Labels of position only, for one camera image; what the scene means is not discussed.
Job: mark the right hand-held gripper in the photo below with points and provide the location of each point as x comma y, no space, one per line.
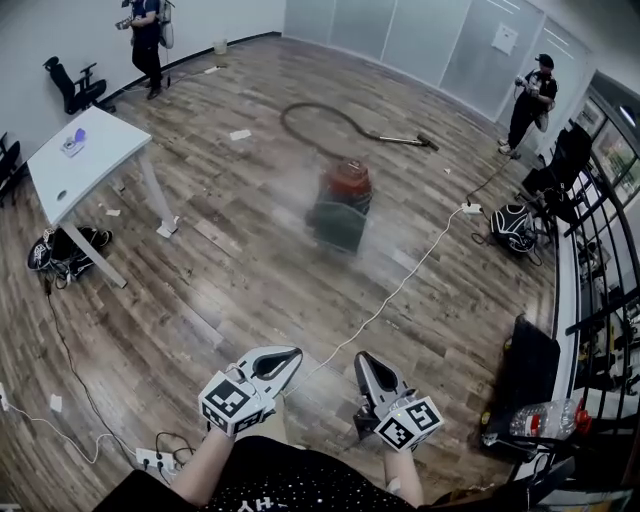
410,422

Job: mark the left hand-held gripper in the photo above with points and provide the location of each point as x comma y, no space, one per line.
235,402

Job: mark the small white and purple device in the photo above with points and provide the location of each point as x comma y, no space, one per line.
73,142

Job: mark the white paper scrap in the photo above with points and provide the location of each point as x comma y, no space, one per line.
240,135
113,212
56,403

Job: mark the person's black printed shirt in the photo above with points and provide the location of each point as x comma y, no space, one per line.
300,480

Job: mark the black and white backpack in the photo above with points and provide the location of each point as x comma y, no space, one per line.
55,252
512,230

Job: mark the person's right forearm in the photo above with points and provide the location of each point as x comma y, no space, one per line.
402,475

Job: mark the white desk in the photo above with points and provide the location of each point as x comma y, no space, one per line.
95,155

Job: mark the small waste bin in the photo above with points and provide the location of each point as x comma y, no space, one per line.
220,46

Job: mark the white power strip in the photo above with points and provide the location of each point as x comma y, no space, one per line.
154,459
471,208

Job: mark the red and green vacuum cleaner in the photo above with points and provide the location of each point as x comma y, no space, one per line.
345,200

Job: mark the black metal railing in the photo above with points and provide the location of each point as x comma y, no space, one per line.
600,280

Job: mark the person's left forearm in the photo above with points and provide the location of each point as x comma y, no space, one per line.
200,467

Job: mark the black office chair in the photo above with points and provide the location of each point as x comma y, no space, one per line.
560,175
9,165
75,90

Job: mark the white paper sheet on glass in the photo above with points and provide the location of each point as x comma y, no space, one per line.
504,38

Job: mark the clear plastic bottle red cap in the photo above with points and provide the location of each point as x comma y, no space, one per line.
545,419

